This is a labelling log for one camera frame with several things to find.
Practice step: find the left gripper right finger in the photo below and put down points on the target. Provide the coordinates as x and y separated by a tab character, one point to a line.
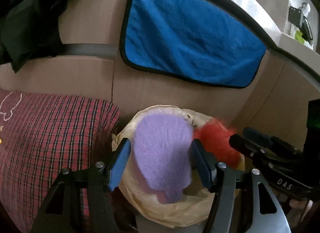
262	211

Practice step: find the blue towel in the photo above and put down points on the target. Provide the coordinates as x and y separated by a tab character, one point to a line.
192	40

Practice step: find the trash bin with beige bag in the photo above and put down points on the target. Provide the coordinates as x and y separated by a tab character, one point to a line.
194	206

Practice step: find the red plaid tablecloth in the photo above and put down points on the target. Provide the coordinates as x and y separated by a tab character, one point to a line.
40	135

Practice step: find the black cloth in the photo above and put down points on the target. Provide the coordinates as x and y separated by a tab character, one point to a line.
30	31

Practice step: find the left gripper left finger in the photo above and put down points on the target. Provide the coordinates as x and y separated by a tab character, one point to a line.
61	208

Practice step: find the red plastic bag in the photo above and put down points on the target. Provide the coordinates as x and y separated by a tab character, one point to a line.
215	139

